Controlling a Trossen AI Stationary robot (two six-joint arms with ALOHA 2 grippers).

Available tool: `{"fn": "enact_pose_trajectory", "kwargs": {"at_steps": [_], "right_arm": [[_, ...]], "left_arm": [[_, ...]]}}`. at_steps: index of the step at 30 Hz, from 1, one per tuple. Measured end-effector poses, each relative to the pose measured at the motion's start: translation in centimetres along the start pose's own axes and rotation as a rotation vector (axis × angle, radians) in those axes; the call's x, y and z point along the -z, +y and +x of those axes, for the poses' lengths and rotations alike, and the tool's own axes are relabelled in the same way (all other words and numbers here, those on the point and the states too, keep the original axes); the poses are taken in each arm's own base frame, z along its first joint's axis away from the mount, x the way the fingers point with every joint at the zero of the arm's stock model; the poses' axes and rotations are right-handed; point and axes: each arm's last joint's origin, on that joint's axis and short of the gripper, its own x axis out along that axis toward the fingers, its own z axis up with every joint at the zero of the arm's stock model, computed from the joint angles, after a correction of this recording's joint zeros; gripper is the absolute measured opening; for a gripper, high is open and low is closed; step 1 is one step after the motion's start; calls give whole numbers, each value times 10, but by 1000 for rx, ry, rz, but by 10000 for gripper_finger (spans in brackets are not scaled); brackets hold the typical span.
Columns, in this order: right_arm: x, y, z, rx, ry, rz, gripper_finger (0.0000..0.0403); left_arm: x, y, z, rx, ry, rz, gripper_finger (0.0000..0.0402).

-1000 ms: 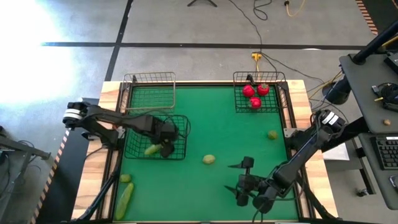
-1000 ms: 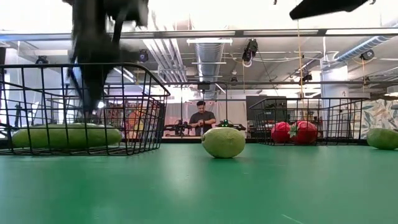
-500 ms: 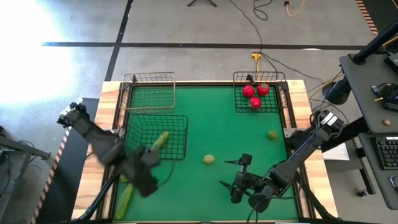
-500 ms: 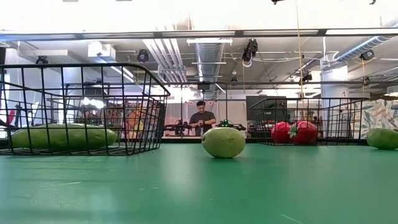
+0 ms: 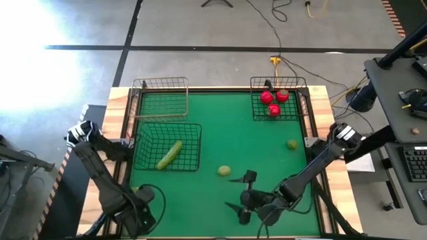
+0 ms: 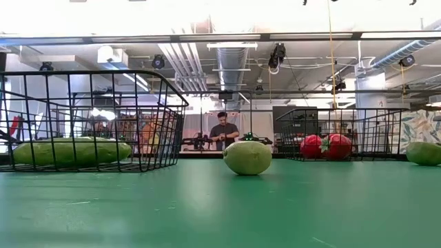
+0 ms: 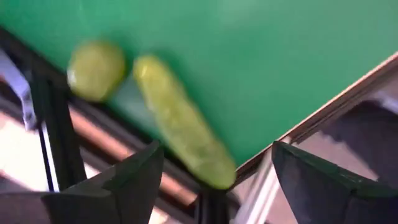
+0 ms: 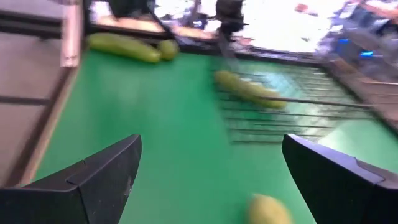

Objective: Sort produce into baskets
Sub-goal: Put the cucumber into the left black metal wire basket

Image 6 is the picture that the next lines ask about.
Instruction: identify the red toy tomato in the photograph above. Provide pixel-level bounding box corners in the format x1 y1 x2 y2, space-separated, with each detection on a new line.
319 133 353 161
299 134 323 160

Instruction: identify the green toy cucumber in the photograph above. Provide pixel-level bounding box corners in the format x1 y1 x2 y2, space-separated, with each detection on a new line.
12 136 133 169
405 141 441 167

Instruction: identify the yellow hanging cord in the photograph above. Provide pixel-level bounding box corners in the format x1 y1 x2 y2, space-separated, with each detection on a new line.
326 0 338 110

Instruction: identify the green table mat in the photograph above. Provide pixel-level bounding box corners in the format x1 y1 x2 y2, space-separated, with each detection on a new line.
0 156 441 248

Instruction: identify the person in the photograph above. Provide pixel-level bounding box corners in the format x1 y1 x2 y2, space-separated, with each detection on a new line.
209 111 240 152

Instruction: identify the pale ceiling pipe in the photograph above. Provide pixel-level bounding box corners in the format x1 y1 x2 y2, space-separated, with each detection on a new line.
370 19 441 70

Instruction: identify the black ceiling-hung device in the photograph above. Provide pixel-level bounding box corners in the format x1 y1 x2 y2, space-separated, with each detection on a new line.
268 42 287 70

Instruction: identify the silver ventilation duct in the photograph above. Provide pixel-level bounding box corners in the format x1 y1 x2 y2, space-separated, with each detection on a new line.
215 46 249 111

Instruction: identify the black cabinet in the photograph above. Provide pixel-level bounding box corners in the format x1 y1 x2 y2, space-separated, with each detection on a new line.
271 105 318 137

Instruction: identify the black wire basket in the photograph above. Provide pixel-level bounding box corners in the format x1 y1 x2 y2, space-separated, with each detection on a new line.
275 107 409 162
0 70 189 173

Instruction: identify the leaf-patterned partition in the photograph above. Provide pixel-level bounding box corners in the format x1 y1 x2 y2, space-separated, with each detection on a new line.
392 109 441 156

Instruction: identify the green toy lime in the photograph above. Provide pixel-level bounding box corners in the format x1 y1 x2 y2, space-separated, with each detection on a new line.
222 140 273 176

